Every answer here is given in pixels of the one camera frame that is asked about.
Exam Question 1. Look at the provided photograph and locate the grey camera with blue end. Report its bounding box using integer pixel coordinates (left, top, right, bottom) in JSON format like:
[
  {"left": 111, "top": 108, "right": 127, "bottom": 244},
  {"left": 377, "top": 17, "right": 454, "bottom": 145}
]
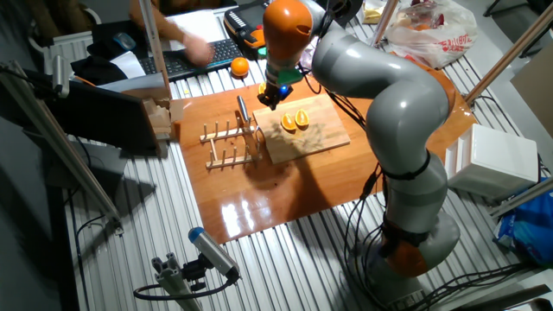
[{"left": 188, "top": 226, "right": 242, "bottom": 281}]

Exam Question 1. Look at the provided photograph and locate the dark computer mouse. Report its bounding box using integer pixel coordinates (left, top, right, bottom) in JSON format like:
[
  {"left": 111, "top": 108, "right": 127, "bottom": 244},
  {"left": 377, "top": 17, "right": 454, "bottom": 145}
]
[{"left": 112, "top": 31, "right": 137, "bottom": 52}]

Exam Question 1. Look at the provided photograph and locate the reddish glossy wooden board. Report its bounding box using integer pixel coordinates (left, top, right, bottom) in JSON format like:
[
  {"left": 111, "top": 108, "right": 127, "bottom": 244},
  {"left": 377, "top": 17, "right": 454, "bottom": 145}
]
[{"left": 175, "top": 51, "right": 479, "bottom": 245}]

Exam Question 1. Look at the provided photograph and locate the person hand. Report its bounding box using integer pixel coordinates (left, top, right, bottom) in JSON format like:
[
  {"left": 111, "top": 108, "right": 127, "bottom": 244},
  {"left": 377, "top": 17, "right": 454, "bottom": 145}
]
[{"left": 181, "top": 33, "right": 216, "bottom": 67}]

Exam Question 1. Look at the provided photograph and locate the bamboo cutting board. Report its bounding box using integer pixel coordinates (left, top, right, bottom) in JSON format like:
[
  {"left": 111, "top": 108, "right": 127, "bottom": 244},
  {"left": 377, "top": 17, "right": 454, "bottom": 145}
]
[{"left": 252, "top": 93, "right": 352, "bottom": 165}]

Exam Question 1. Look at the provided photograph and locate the orange black teach pendant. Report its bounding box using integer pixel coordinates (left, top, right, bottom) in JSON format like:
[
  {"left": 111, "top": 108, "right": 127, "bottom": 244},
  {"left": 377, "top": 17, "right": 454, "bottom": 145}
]
[{"left": 223, "top": 0, "right": 271, "bottom": 61}]

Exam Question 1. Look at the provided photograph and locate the blue plastic bag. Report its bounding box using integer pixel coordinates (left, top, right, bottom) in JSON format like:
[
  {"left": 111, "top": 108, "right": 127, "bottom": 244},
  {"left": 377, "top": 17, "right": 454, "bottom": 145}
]
[{"left": 493, "top": 179, "right": 553, "bottom": 267}]

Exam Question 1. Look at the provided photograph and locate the forearm in brown sleeve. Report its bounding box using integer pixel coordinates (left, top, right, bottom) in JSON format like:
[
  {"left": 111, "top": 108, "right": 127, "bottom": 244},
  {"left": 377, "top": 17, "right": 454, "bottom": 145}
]
[{"left": 128, "top": 0, "right": 191, "bottom": 47}]

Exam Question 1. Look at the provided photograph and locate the black camera cable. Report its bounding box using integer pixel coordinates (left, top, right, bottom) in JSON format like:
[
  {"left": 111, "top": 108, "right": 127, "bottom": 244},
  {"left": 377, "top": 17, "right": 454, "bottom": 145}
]
[{"left": 132, "top": 276, "right": 237, "bottom": 302}]

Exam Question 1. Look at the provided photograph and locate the white ribbed rack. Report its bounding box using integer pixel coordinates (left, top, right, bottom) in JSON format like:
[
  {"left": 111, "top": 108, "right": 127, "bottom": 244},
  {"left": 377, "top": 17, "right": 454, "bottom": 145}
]
[{"left": 28, "top": 29, "right": 94, "bottom": 74}]

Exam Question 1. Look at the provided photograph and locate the large white paper sheet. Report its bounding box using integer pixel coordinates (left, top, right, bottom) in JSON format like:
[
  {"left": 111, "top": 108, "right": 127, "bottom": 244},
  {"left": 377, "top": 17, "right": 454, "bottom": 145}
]
[{"left": 160, "top": 9, "right": 228, "bottom": 53}]

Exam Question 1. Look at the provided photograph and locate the small white paper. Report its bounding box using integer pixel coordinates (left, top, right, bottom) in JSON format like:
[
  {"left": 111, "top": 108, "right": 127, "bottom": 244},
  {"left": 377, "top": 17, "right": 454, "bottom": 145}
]
[{"left": 110, "top": 50, "right": 147, "bottom": 79}]

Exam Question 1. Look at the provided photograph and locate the white drawer box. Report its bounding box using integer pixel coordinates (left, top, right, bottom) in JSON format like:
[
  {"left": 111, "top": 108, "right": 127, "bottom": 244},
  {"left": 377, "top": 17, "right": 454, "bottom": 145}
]
[{"left": 444, "top": 124, "right": 540, "bottom": 200}]

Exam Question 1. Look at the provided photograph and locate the wooden peg dish rack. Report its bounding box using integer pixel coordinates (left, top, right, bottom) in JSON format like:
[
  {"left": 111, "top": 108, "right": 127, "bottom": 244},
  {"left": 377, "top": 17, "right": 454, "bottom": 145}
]
[{"left": 199, "top": 111, "right": 264, "bottom": 170}]

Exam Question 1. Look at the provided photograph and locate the black filament spool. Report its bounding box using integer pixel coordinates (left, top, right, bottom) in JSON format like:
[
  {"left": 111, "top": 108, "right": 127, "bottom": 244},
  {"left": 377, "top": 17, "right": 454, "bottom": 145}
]
[{"left": 326, "top": 0, "right": 364, "bottom": 27}]

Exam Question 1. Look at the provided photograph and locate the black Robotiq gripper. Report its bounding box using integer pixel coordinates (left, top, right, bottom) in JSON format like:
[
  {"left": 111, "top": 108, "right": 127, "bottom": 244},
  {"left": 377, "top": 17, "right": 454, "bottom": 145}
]
[{"left": 257, "top": 80, "right": 294, "bottom": 112}]

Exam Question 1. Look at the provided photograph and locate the black cloth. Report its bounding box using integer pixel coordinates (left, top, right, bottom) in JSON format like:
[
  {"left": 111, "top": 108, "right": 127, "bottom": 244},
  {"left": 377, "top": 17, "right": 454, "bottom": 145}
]
[{"left": 71, "top": 22, "right": 143, "bottom": 86}]

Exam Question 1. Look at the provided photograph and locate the black keyboard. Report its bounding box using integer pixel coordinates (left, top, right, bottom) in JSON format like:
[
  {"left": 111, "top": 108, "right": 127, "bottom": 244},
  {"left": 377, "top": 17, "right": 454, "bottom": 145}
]
[{"left": 137, "top": 38, "right": 244, "bottom": 82}]

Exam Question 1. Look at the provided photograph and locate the steel cleaver knife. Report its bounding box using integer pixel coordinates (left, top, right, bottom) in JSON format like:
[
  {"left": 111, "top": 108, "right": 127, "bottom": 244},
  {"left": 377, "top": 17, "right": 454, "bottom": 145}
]
[{"left": 236, "top": 95, "right": 261, "bottom": 162}]

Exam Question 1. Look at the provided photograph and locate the clear plastic bag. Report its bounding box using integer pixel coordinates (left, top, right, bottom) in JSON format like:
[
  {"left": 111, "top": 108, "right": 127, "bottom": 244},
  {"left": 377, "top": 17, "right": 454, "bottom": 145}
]
[{"left": 299, "top": 41, "right": 321, "bottom": 73}]

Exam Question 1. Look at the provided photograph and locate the whole orange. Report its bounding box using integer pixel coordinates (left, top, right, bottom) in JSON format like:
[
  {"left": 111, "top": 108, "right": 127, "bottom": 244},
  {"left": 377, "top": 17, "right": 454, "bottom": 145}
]
[{"left": 230, "top": 56, "right": 251, "bottom": 79}]

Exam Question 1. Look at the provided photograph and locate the short aluminium profile mount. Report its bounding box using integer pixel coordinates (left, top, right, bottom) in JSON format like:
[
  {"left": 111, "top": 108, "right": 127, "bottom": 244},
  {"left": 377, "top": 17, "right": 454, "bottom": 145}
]
[{"left": 150, "top": 252, "right": 204, "bottom": 311}]

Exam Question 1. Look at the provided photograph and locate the white red-print plastic bag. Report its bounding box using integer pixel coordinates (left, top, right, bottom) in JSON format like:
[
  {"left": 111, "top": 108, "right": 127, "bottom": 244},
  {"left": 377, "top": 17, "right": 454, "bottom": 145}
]
[{"left": 384, "top": 0, "right": 480, "bottom": 71}]

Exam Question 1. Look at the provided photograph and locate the brown cardboard panel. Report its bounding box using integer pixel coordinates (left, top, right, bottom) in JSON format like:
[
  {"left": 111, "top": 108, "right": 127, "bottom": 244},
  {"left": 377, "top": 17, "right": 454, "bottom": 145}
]
[{"left": 510, "top": 42, "right": 553, "bottom": 139}]

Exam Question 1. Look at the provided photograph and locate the aluminium frame post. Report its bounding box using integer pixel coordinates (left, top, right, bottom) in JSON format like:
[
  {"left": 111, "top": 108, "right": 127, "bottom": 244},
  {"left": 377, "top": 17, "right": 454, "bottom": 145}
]
[
  {"left": 464, "top": 3, "right": 553, "bottom": 105},
  {"left": 137, "top": 0, "right": 174, "bottom": 101},
  {"left": 0, "top": 60, "right": 125, "bottom": 237},
  {"left": 489, "top": 175, "right": 553, "bottom": 219},
  {"left": 371, "top": 0, "right": 399, "bottom": 47}
]

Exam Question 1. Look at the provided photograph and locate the black monitor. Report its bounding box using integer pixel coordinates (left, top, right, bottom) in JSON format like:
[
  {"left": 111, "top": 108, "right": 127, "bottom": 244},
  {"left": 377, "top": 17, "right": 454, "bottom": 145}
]
[{"left": 42, "top": 79, "right": 160, "bottom": 156}]

